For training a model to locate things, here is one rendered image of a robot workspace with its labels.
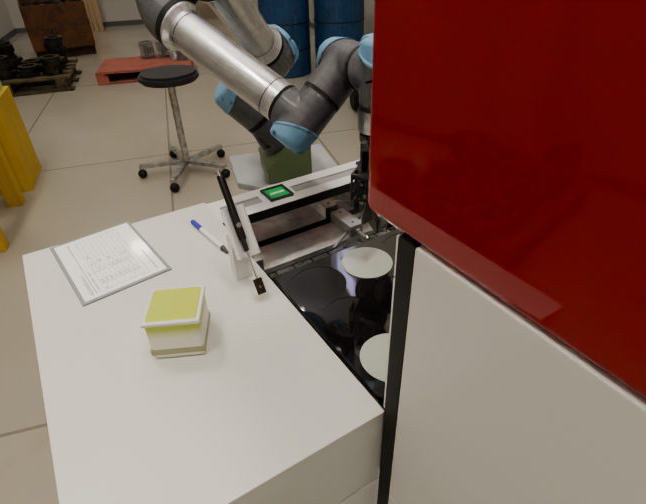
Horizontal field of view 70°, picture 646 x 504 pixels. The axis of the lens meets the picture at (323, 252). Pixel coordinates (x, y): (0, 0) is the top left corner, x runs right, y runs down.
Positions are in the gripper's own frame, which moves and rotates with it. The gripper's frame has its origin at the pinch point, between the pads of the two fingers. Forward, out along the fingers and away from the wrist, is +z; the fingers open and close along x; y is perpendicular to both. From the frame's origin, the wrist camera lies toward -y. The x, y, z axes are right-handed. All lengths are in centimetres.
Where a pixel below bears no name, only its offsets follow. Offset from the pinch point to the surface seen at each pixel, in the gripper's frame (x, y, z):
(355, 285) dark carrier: 0.2, 14.2, 4.9
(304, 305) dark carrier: -6.2, 22.6, 4.9
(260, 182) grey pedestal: -46, -30, 13
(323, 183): -16.8, -10.9, -1.2
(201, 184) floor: -174, -154, 94
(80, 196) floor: -241, -110, 94
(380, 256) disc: 1.8, 3.9, 4.8
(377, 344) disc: 8.5, 26.7, 4.9
